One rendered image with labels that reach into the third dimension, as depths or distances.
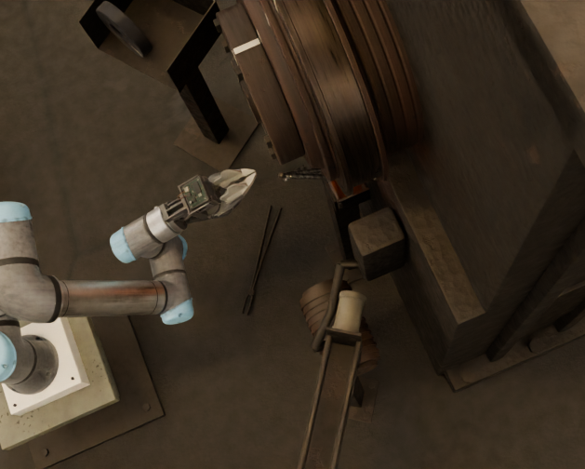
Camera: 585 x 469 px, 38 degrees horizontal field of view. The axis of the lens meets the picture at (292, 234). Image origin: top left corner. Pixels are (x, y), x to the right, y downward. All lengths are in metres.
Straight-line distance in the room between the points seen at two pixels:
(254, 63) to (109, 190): 1.44
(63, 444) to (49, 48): 1.29
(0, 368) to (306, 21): 1.16
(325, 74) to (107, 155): 1.58
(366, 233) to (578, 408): 1.01
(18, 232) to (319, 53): 0.75
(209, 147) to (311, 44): 1.44
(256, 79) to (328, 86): 0.13
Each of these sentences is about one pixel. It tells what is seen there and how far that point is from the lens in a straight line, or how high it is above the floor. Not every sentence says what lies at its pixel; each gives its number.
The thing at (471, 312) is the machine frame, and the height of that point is 0.87.
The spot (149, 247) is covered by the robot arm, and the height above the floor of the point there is 0.69.
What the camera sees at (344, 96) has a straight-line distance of 1.28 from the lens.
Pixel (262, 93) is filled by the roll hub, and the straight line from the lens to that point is 1.35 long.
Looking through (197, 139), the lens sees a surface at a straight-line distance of 2.70.
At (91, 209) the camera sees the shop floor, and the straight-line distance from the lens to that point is 2.72.
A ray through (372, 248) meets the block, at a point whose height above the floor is 0.80.
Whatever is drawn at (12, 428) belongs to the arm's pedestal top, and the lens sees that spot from 2.36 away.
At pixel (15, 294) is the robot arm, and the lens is 1.71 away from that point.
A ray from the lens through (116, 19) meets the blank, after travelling 2.06.
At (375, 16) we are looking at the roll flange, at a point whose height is 1.30.
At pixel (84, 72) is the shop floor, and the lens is 2.92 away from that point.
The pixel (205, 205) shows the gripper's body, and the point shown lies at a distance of 1.78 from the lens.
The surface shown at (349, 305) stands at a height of 0.69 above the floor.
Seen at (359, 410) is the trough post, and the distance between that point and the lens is 2.44.
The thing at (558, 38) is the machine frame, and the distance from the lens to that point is 0.78.
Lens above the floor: 2.44
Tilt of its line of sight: 73 degrees down
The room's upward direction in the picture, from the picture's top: 24 degrees counter-clockwise
